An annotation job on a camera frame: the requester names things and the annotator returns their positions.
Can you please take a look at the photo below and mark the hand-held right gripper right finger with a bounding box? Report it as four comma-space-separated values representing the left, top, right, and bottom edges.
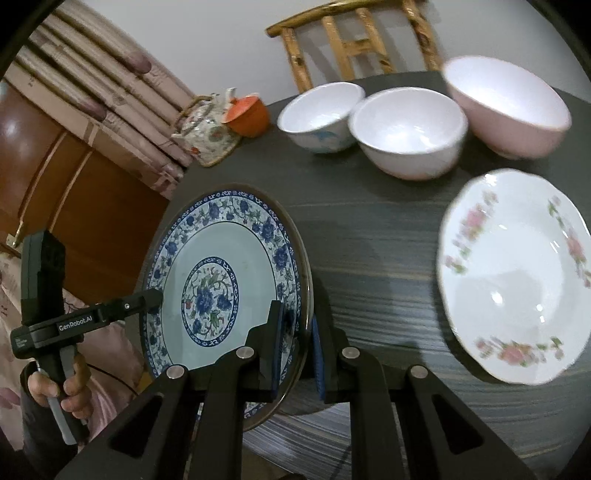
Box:
311, 307, 539, 480

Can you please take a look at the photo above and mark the person's left forearm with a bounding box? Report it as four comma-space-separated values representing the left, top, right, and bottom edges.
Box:
16, 392, 90, 476

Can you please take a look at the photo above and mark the orange teacup lid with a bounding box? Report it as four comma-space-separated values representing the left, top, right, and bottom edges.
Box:
223, 93, 260, 123

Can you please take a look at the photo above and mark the blue floral plate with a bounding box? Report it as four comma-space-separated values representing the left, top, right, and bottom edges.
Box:
141, 188, 305, 428

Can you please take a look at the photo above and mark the small white blue-print bowl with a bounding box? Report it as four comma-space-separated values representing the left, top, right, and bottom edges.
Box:
277, 82, 366, 154

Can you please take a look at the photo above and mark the wooden chair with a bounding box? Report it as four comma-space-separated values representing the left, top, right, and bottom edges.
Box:
265, 0, 444, 93

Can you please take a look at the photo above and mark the large pink bowl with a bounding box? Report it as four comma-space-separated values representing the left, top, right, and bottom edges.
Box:
443, 55, 572, 160

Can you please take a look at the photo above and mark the pink floral curtain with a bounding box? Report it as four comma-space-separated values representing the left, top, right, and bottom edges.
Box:
4, 0, 199, 199

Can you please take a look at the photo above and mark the person's left hand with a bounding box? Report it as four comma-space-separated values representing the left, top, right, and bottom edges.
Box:
21, 353, 93, 418

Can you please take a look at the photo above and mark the brown wooden cabinet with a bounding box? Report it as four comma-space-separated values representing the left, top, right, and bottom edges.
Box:
0, 78, 171, 305

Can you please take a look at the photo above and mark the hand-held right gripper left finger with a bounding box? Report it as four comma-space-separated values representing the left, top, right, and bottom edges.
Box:
55, 300, 285, 480

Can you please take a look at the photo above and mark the orange teacup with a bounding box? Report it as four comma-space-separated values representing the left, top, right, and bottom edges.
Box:
226, 95, 271, 138

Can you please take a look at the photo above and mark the plain white bowl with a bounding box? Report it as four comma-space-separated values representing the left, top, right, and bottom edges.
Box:
348, 88, 469, 181

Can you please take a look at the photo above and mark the floral ceramic teapot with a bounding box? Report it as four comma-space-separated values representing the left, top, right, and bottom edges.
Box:
171, 88, 243, 168

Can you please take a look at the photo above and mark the white pink-flowered plate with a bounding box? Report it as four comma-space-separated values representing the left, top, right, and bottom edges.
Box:
436, 168, 591, 386

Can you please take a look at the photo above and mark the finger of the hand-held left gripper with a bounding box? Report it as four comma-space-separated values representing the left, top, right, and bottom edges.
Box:
100, 288, 164, 325

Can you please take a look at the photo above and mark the black cable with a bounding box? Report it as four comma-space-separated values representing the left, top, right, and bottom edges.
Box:
81, 362, 141, 398

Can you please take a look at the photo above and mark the blue patterned plate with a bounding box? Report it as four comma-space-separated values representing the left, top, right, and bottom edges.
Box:
140, 185, 315, 435

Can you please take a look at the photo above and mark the pink floral cloth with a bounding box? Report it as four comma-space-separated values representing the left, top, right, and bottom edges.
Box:
0, 251, 148, 453

